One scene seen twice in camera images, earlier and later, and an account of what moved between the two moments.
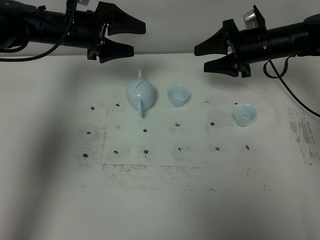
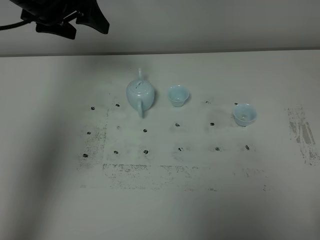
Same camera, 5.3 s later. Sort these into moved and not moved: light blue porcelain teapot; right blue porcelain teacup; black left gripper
Moved: black left gripper
Not moved: light blue porcelain teapot; right blue porcelain teacup
